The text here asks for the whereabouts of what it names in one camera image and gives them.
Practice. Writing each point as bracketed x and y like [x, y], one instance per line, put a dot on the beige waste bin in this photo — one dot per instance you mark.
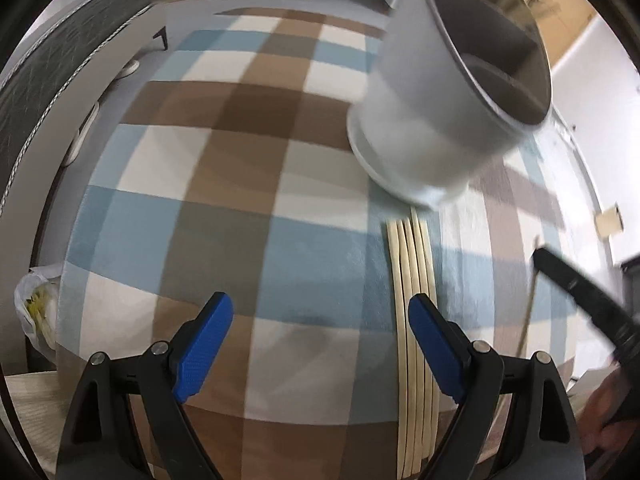
[610, 222]

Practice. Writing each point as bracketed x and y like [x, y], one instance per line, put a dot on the wooden door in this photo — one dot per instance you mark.
[565, 25]

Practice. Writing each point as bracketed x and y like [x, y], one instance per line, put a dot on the bundle of wooden chopsticks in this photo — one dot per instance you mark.
[405, 270]

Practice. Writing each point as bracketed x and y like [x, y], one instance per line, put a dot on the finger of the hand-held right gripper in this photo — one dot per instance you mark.
[580, 285]

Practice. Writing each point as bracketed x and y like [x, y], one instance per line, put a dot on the grey quilted bed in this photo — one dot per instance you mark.
[65, 60]

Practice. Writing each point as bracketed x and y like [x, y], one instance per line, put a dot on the plaid tablecloth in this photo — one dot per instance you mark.
[225, 160]

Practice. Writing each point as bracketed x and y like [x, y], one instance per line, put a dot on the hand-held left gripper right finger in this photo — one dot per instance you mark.
[435, 345]

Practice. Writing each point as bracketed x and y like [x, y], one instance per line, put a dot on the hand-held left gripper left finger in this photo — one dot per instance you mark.
[205, 350]

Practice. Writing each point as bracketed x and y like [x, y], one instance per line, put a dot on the grey white utensil holder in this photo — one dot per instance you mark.
[425, 110]

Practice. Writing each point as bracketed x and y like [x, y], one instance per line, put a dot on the single wooden chopstick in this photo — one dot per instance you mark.
[529, 310]

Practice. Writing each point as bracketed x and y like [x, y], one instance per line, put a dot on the person's right hand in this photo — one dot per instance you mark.
[600, 410]

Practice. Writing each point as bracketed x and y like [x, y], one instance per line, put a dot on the white plastic bag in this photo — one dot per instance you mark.
[35, 300]

